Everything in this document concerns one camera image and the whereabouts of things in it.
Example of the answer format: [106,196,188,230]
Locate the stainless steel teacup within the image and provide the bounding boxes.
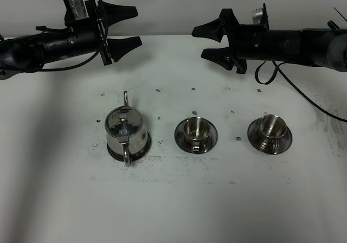
[258,114,287,149]
[183,117,210,154]

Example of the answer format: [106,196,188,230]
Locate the stainless steel saucer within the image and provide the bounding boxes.
[174,118,218,154]
[247,118,293,155]

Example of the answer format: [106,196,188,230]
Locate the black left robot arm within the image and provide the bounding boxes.
[1,0,142,80]

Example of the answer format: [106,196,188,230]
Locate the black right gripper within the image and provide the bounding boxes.
[191,4,269,74]

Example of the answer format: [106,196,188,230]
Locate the steel teapot saucer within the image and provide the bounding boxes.
[107,131,151,162]

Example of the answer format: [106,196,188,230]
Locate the stainless steel teapot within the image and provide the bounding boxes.
[105,91,149,167]

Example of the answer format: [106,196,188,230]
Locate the middle stainless steel saucer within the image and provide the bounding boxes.
[174,118,218,154]

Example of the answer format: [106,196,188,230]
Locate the black left camera cable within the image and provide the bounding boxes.
[40,0,109,71]

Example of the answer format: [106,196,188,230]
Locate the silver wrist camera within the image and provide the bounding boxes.
[252,8,264,24]
[64,0,87,21]

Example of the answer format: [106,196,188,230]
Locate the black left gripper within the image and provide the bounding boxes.
[65,0,142,62]

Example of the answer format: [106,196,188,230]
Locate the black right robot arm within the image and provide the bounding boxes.
[192,7,346,74]

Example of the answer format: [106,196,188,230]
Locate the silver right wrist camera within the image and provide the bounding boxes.
[252,8,264,24]

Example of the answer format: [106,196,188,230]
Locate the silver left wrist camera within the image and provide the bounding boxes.
[64,0,87,21]

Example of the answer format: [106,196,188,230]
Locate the right stainless steel saucer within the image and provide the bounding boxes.
[247,118,293,155]

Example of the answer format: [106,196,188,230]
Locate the middle stainless steel teacup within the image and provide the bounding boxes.
[183,117,210,154]

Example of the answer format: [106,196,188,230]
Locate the right stainless steel teacup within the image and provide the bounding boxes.
[258,114,287,149]

